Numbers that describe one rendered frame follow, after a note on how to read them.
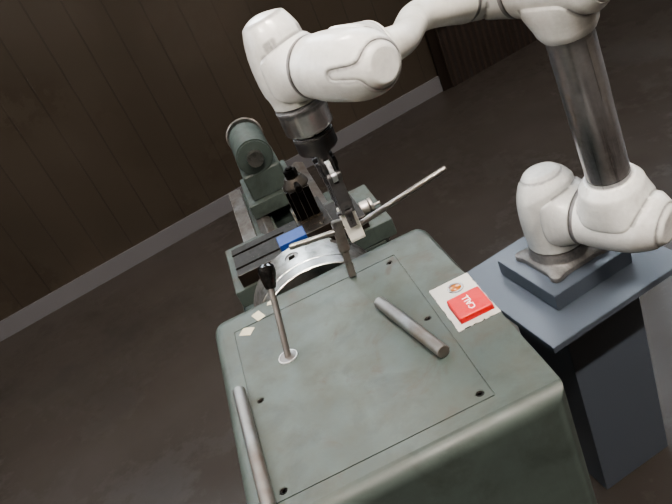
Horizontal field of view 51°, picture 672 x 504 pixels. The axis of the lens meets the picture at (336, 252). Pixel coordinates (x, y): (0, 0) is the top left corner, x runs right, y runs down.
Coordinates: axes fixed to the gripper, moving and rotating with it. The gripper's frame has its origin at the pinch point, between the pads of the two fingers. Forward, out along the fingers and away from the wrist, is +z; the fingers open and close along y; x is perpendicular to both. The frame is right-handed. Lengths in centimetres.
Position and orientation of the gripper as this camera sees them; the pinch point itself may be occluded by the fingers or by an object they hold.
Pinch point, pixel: (350, 222)
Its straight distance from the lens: 135.5
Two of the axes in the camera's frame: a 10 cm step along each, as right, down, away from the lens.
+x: -9.0, 4.3, -0.4
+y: -2.5, -4.4, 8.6
